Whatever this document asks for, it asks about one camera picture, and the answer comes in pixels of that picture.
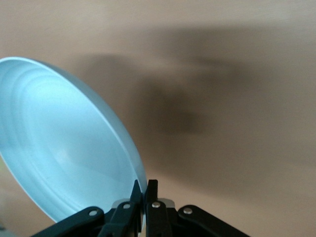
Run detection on blue plate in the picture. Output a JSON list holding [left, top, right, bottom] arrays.
[[0, 57, 147, 223]]

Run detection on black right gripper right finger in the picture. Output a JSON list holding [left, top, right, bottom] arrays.
[[144, 179, 250, 237]]

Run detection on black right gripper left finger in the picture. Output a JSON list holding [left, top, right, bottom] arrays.
[[31, 179, 144, 237]]

